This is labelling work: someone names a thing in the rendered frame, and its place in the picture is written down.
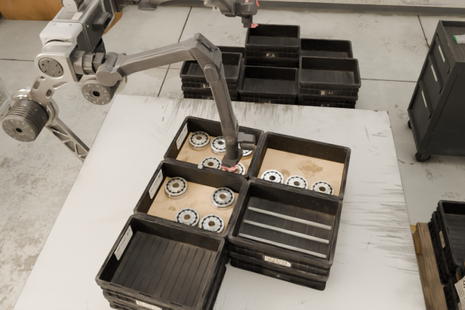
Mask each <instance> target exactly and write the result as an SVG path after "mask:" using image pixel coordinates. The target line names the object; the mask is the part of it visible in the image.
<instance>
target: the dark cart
mask: <svg viewBox="0 0 465 310"><path fill-rule="evenodd" d="M464 33H465V21H449V20H439V22H438V24H437V27H436V30H435V34H434V36H433V38H432V41H431V44H430V48H429V49H428V53H427V55H426V58H425V61H424V63H423V67H422V69H421V72H420V75H419V79H418V80H417V84H416V87H415V89H414V92H413V94H412V98H411V100H410V104H409V106H408V110H407V111H408V116H409V121H408V127H409V128H410V129H411V130H412V133H413V136H414V142H415V145H416V148H417V153H416V154H415V158H416V160H417V161H419V162H424V161H427V160H429V159H430V157H431V154H434V155H444V156H463V157H465V43H459V44H458V43H457V42H456V41H455V39H454V37H453V35H464Z"/></svg>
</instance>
